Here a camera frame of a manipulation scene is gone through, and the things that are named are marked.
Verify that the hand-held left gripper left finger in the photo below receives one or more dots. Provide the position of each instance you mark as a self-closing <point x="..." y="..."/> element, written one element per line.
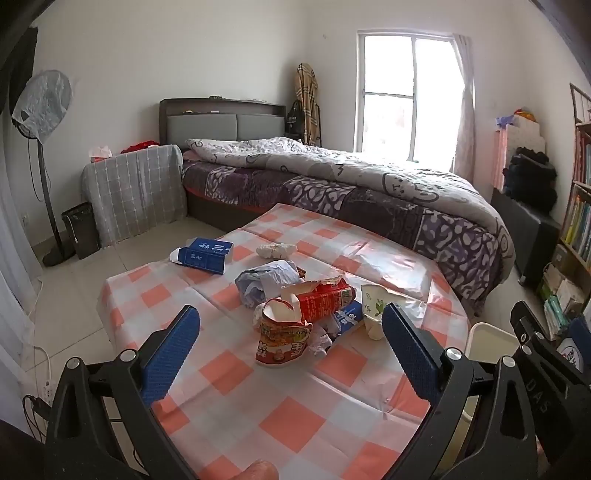
<point x="171" y="345"/>

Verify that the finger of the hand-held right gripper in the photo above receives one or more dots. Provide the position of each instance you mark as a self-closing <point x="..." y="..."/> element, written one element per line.
<point x="549" y="369"/>
<point x="581" y="328"/>

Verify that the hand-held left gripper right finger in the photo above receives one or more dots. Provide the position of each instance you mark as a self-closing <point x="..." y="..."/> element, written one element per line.
<point x="410" y="350"/>

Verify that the white paper cup green print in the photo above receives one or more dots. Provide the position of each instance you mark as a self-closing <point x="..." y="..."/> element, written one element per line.
<point x="373" y="314"/>

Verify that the white plastic bin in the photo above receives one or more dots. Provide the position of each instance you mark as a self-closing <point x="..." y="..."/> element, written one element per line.
<point x="489" y="344"/>

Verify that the small blue carton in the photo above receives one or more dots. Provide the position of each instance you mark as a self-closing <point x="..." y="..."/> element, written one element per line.
<point x="347" y="317"/>

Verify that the white tissue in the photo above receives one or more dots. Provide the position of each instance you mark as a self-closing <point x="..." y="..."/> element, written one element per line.
<point x="274" y="250"/>
<point x="321" y="344"/>

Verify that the torn red carton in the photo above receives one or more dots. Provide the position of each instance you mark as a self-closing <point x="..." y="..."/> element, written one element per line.
<point x="323" y="297"/>

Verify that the red instant noodle cup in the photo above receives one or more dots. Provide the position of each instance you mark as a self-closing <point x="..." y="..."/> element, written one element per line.
<point x="279" y="344"/>

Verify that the person's left hand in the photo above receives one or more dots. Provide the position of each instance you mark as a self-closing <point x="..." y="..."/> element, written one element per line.
<point x="256" y="470"/>

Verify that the blue bottled water carton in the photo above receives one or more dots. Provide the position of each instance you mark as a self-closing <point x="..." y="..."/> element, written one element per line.
<point x="574" y="353"/>

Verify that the stack of books and papers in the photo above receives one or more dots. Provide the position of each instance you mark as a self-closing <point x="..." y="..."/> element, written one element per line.
<point x="561" y="295"/>

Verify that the orange checked tablecloth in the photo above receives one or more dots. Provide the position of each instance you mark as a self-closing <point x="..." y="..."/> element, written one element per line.
<point x="221" y="406"/>

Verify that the large blue box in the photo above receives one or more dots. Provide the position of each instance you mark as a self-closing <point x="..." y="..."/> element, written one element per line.
<point x="207" y="256"/>

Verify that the black storage bench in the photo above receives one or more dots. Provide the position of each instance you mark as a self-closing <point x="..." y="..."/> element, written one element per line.
<point x="526" y="240"/>

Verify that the row of books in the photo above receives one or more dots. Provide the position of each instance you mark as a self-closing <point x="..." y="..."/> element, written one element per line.
<point x="582" y="217"/>

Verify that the crumpled blue white plastic bag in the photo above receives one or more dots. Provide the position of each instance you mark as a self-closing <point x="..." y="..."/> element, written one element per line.
<point x="265" y="279"/>

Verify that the white power strip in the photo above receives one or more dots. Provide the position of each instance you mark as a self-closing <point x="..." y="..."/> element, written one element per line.
<point x="48" y="390"/>

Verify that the black plastic floor bin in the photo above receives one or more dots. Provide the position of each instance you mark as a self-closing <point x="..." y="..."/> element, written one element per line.
<point x="81" y="228"/>

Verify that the bed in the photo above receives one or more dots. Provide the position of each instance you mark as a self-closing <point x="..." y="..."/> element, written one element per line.
<point x="369" y="207"/>

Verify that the grey checked cloth cover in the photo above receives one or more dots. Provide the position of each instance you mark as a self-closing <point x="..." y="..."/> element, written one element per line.
<point x="134" y="194"/>

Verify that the pile of black clothes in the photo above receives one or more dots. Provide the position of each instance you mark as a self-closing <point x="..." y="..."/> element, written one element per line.
<point x="531" y="177"/>

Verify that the sheer white curtain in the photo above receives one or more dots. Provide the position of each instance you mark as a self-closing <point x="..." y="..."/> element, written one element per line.
<point x="14" y="286"/>

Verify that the grey cartoon print quilt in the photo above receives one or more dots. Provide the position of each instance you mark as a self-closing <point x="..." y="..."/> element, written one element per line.
<point x="378" y="180"/>

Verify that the wooden bookshelf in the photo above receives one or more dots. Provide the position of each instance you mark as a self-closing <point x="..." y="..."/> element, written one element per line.
<point x="575" y="152"/>

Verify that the purple patterned blanket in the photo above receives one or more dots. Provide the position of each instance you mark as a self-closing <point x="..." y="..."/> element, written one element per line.
<point x="258" y="184"/>

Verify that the red cloth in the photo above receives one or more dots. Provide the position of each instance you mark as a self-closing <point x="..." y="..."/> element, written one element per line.
<point x="138" y="146"/>

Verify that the pink and white cabinet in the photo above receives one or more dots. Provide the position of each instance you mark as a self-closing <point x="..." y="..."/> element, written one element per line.
<point x="524" y="134"/>

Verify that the pink tissue pack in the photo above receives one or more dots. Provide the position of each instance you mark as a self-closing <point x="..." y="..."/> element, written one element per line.
<point x="100" y="153"/>

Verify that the dark padded headboard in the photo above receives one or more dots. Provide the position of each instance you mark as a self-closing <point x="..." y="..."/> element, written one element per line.
<point x="217" y="124"/>

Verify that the pale pink window curtain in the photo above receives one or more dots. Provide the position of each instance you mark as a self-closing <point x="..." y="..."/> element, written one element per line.
<point x="465" y="106"/>

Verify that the black bag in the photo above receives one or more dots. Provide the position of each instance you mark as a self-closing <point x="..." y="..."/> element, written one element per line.
<point x="293" y="121"/>

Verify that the window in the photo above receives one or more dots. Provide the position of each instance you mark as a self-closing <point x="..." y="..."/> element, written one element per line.
<point x="397" y="92"/>

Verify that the standing fan with plastic cover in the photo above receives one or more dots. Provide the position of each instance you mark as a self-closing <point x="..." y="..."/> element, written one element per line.
<point x="44" y="104"/>

